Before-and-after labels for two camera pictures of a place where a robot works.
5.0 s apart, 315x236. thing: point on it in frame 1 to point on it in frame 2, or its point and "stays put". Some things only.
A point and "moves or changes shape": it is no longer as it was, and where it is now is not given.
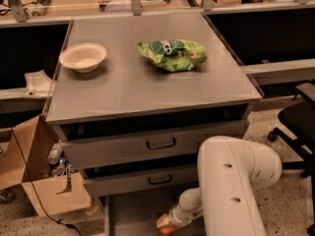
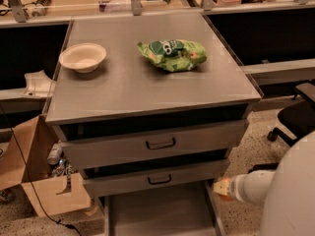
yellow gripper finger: [162, 221] to [221, 187]
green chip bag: [172, 55] stays put
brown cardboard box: [24, 160] stays put
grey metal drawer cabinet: [132, 100] stays put
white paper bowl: [84, 57] stays put
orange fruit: [167, 230] moves or changes shape
